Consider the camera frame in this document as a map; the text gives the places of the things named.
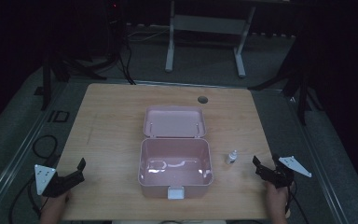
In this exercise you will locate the person's right hand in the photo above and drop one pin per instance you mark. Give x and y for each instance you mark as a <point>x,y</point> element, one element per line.
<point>276,197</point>

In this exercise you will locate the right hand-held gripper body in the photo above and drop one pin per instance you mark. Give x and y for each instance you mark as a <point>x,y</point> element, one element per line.
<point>281,175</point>

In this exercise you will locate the white metal desk frame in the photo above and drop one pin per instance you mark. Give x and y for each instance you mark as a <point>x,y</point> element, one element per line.
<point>208,25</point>

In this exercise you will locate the dark computer tower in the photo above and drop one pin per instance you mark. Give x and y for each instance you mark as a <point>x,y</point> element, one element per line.
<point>114,25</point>

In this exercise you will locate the person's left hand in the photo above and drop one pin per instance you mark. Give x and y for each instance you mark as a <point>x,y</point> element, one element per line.
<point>57,203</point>

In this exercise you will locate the pink plastic storage box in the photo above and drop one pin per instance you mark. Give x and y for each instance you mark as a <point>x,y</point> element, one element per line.
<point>175,155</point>

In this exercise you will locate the small white bottle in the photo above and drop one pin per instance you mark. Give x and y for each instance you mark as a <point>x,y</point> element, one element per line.
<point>231,157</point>

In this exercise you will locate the black tripod stand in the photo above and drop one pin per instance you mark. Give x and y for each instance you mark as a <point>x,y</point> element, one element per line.
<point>301,93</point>
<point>46,87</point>

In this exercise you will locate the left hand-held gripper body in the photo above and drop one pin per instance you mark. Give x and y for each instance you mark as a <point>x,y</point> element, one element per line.
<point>45,179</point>

